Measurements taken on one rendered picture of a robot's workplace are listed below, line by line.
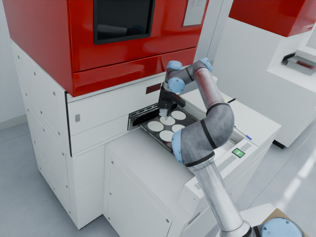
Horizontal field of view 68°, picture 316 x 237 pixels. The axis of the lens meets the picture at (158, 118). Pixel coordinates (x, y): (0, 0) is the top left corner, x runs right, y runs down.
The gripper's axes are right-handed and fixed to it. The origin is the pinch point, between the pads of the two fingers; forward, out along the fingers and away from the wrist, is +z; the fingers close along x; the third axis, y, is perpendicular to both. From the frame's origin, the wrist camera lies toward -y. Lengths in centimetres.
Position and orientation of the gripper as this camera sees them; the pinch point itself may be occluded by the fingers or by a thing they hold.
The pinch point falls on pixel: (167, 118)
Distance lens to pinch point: 140.6
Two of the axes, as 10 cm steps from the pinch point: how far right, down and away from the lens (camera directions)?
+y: -9.8, -1.8, -0.1
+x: -1.0, 5.8, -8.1
